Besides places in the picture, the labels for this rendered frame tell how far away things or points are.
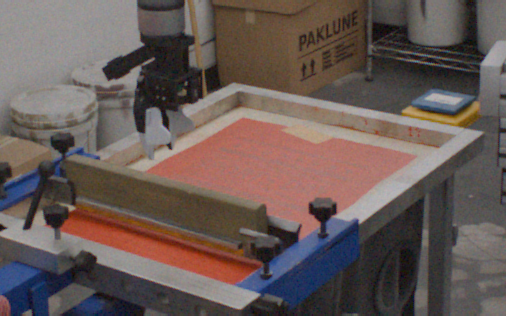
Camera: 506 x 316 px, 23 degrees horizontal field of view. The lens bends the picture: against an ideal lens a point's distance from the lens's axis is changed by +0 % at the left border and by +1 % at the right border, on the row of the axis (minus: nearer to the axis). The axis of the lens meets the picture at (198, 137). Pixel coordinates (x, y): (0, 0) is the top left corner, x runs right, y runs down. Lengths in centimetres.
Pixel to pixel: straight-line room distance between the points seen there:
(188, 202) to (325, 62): 359
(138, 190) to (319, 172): 40
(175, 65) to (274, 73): 349
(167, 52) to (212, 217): 28
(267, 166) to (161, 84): 48
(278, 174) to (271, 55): 309
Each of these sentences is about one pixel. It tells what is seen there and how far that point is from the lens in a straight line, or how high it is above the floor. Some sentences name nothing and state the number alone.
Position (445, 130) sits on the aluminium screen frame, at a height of 99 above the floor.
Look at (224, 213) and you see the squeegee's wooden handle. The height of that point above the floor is 104.
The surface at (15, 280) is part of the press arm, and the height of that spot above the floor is 104.
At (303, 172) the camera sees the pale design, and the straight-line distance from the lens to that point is 236.
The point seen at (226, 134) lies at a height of 95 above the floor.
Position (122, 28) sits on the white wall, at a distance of 510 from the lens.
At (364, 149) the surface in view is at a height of 95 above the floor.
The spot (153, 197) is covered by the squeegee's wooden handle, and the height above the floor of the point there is 103.
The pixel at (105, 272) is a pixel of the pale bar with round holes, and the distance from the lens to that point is 188.
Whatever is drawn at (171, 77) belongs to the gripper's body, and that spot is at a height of 126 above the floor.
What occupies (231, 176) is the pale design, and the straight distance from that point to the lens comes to 235.
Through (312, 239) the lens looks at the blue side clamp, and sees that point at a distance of 200.
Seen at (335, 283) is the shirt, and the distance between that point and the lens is 221.
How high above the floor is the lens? 190
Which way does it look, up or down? 22 degrees down
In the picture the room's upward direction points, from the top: 3 degrees counter-clockwise
